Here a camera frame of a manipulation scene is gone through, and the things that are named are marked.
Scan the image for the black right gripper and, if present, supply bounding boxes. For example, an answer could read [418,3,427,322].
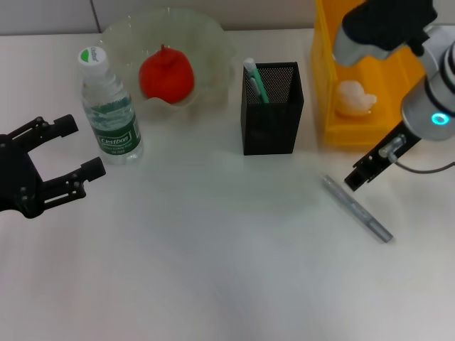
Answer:
[343,120,423,193]

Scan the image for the mint green pen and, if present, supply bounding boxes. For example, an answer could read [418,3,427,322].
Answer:
[243,57,270,104]

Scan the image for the black mesh pen holder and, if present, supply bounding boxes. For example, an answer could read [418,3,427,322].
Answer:
[241,62,306,156]

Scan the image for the clear wavy glass fruit bowl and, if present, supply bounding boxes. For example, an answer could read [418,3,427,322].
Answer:
[99,7,237,122]

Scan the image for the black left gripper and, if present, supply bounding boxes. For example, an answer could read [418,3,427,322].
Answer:
[0,114,107,220]

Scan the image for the white paper ball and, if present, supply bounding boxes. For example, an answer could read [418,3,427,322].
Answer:
[336,80,378,117]

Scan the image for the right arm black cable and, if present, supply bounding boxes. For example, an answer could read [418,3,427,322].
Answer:
[378,136,455,174]

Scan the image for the red orange fruit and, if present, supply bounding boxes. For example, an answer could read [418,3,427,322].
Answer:
[138,44,196,104]

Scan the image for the clear green-label water bottle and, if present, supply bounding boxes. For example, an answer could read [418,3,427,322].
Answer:
[77,45,145,166]

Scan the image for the grey pen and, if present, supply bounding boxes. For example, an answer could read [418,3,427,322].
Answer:
[322,174,394,244]

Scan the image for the yellow plastic bin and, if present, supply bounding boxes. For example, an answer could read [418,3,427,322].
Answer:
[312,0,445,147]

